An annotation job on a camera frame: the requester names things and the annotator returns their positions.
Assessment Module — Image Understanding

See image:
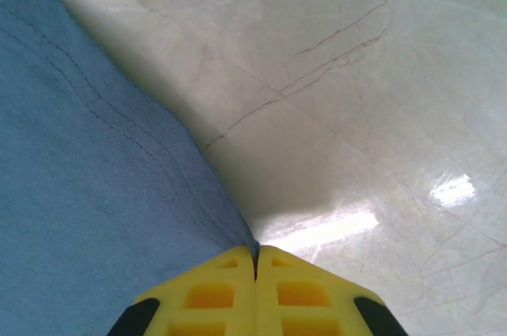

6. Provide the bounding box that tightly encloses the right gripper yellow black right finger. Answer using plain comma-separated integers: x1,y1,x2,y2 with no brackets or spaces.
256,244,409,336

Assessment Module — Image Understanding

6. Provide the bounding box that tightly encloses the right gripper yellow black left finger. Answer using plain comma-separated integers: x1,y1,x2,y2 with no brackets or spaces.
106,244,258,336

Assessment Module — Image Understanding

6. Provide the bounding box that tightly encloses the blue t-shirt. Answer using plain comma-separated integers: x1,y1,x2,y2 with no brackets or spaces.
0,0,261,336

